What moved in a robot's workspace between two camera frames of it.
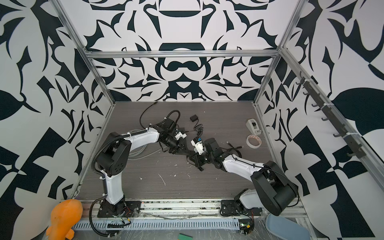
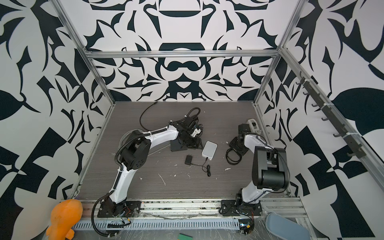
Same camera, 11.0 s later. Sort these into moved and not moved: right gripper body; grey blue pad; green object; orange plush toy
Moved: right gripper body
Not moved: grey blue pad; orange plush toy; green object
